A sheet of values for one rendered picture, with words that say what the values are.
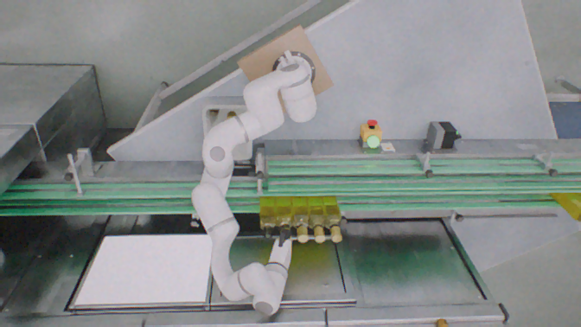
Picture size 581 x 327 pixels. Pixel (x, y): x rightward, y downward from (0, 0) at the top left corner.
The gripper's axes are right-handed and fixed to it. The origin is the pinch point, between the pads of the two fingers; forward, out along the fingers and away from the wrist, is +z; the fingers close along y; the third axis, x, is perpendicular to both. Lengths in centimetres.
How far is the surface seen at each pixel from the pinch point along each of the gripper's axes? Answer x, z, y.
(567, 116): -114, 100, 13
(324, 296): -15.0, -8.8, -13.7
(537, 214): -97, 57, -15
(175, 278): 34.7, -12.5, -14.3
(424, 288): -48, 6, -17
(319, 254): -10.7, 10.2, -14.2
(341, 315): -21.2, -14.2, -14.6
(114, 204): 68, 9, -6
